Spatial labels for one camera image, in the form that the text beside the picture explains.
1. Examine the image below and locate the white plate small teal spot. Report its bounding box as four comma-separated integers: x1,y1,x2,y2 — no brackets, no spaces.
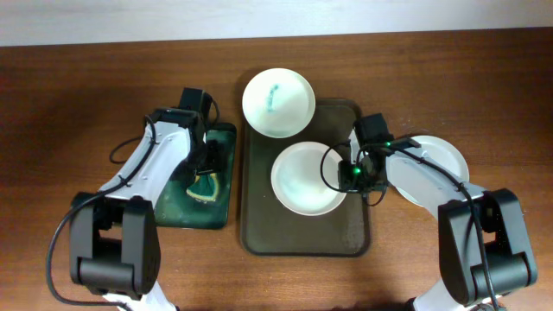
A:
385,136,469,215

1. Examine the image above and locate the green and yellow sponge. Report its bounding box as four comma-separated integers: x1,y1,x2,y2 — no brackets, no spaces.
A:
186,173,220,202

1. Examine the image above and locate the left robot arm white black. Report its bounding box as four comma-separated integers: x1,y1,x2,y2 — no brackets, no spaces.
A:
68,88,221,310

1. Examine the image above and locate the large brown serving tray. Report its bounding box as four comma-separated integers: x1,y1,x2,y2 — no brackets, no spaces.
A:
239,98,371,257

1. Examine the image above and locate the small dark green tray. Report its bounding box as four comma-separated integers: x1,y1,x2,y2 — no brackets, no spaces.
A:
155,123,237,230

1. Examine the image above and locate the white plate large teal stain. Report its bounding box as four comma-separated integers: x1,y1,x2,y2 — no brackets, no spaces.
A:
270,142,346,217

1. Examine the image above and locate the white plate teal streak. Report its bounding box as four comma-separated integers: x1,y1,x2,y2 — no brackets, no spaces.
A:
242,68,316,138

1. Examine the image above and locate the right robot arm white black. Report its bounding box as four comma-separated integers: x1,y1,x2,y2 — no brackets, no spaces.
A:
338,114,537,310

